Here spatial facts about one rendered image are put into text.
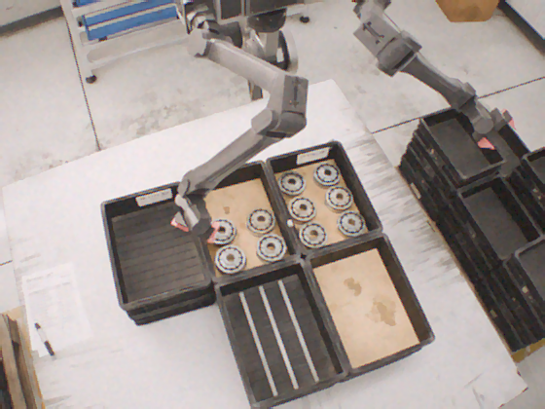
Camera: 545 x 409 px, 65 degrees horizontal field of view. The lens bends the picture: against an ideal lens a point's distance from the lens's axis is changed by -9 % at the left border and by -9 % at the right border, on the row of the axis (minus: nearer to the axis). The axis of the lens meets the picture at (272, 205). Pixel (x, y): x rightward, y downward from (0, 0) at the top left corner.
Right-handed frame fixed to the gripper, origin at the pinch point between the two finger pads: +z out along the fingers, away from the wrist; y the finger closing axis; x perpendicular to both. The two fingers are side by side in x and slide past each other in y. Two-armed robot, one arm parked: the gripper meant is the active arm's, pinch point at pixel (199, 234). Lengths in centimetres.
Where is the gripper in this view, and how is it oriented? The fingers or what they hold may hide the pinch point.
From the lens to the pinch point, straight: 149.1
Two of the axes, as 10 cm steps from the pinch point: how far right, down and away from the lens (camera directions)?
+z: 0.9, 5.7, 8.1
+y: 8.6, 3.6, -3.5
